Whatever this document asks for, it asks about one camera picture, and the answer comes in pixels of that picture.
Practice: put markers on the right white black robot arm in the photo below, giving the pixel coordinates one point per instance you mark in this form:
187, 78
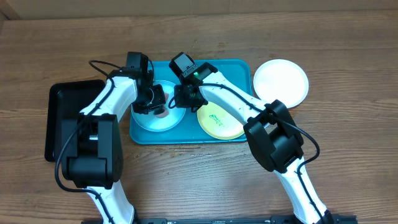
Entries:
274, 139

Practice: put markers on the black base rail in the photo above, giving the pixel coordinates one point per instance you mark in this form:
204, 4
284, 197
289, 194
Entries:
276, 219

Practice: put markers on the teal plastic tray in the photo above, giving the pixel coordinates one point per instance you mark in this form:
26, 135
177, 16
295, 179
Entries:
189, 131

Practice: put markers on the light blue plate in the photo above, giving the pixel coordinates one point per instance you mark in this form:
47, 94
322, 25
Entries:
152, 123

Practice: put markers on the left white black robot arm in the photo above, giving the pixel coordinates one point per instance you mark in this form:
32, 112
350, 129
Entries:
91, 158

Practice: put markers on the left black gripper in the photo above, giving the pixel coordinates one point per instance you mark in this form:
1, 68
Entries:
158, 99

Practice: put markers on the black tray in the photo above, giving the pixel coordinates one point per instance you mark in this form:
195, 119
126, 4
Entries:
66, 99

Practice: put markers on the yellow-green plate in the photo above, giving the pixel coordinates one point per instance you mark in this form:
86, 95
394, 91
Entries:
218, 123

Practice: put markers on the white plate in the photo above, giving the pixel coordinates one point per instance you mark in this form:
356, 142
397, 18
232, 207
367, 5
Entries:
282, 80

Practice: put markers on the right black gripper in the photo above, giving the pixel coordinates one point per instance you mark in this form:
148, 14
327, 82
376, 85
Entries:
185, 102

